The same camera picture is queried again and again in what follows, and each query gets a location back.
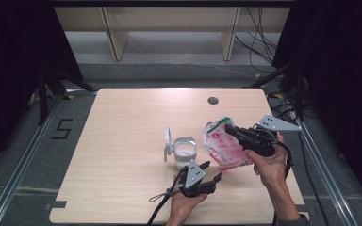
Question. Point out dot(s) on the yellow tape piece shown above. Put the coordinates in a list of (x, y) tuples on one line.
[(71, 97), (277, 95), (258, 76)]

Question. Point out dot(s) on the dark curtain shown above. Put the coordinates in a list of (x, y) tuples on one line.
[(12, 78), (342, 78)]

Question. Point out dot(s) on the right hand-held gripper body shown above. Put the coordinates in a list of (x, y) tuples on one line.
[(275, 124)]

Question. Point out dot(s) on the aluminium floor rail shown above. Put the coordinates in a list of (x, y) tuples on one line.
[(323, 166), (22, 163)]

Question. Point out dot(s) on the black tripod stand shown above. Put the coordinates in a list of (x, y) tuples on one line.
[(299, 94), (44, 94)]

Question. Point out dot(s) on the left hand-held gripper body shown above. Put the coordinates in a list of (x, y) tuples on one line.
[(194, 174)]

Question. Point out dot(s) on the clear jar with white lid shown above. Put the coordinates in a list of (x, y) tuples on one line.
[(184, 153)]

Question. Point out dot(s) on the light wooden shelf unit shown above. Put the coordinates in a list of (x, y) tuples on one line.
[(169, 19)]

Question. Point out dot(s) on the pink and white plastic bag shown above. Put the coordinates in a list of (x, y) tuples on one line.
[(224, 149)]

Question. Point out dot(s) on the person's left hand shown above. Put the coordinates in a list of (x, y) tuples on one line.
[(182, 207)]

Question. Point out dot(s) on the person's right hand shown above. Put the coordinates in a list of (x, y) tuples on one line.
[(271, 169)]

